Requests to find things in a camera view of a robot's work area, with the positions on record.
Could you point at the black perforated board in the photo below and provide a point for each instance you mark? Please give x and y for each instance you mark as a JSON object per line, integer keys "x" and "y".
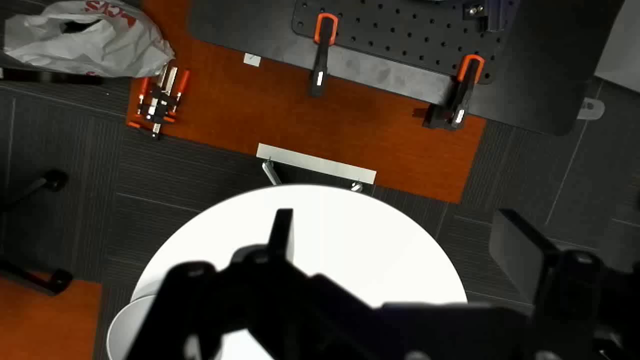
{"x": 412, "y": 33}

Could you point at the white metal table base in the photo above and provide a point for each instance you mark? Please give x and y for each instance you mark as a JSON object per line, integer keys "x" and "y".
{"x": 312, "y": 164}

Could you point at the small white floor tag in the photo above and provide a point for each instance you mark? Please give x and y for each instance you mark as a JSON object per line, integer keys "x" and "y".
{"x": 252, "y": 61}

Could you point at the white plastic bag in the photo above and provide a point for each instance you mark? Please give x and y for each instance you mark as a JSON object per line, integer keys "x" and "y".
{"x": 87, "y": 36}

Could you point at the orange black clamp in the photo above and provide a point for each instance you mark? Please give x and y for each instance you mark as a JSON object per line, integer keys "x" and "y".
{"x": 323, "y": 53}
{"x": 461, "y": 90}

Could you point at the orange tool pack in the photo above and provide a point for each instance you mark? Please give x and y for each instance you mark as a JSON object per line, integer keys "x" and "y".
{"x": 161, "y": 100}

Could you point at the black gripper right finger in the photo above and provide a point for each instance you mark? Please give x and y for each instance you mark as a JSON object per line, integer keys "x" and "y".
{"x": 572, "y": 300}

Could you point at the black stand legs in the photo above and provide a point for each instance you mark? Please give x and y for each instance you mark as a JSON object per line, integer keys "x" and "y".
{"x": 40, "y": 233}

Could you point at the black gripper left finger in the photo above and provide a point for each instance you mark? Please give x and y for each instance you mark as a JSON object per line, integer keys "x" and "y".
{"x": 267, "y": 306}

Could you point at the grey bowl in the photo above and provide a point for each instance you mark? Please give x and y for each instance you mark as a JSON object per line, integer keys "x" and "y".
{"x": 122, "y": 332}

